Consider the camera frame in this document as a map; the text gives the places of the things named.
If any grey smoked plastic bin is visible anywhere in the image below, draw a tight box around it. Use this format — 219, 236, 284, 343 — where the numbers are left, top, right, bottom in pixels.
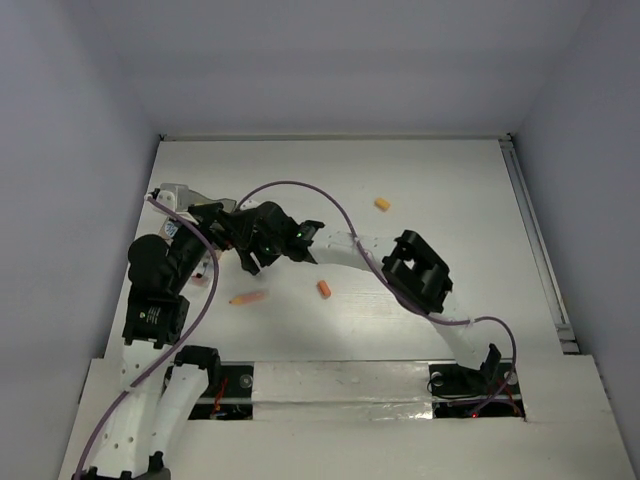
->
187, 190, 237, 217

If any orange-yellow cap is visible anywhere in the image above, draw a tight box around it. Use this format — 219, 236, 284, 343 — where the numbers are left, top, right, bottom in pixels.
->
374, 198, 391, 211

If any clear plastic bin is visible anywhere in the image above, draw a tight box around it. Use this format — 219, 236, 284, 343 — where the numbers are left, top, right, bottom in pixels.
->
190, 254, 213, 288

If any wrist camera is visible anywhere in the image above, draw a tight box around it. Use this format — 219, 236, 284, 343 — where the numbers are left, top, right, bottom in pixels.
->
238, 199, 259, 211
150, 183, 201, 213

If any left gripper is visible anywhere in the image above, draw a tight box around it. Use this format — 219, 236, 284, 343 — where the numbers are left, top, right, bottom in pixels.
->
167, 201, 258, 291

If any orange cap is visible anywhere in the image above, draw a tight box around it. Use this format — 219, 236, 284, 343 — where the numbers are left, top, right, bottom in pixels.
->
317, 280, 332, 299

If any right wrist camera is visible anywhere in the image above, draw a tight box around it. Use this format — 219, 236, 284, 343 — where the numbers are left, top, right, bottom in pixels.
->
238, 199, 259, 211

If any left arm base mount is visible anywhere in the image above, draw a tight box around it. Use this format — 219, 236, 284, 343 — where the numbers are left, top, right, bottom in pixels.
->
189, 363, 254, 421

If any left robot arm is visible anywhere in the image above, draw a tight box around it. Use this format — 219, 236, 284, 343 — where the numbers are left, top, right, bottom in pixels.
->
72, 199, 236, 479

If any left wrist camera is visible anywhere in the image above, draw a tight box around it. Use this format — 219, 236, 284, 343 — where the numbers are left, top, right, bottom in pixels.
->
150, 183, 201, 213

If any orange pencil-shaped highlighter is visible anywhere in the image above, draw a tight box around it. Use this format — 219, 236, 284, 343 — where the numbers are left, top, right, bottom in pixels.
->
229, 291, 267, 306

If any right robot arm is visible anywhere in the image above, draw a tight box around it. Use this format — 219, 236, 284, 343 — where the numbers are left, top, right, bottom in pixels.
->
231, 202, 501, 392

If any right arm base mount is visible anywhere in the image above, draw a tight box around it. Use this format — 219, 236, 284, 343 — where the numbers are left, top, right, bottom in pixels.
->
427, 344, 526, 419

